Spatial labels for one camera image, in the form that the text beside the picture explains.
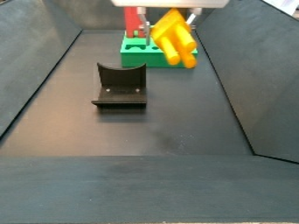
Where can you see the red block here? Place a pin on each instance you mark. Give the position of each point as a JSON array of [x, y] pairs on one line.
[[134, 22]]

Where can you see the yellow three prong object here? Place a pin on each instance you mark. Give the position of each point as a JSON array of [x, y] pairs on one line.
[[171, 35]]

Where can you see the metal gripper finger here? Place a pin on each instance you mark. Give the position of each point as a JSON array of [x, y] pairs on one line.
[[146, 25], [195, 13]]

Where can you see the green shape sorter base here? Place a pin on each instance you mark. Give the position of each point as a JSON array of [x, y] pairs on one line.
[[136, 53]]

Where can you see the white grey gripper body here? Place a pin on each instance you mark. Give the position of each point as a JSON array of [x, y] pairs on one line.
[[171, 3]]

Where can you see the black curved fixture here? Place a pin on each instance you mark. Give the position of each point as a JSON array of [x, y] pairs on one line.
[[122, 86]]

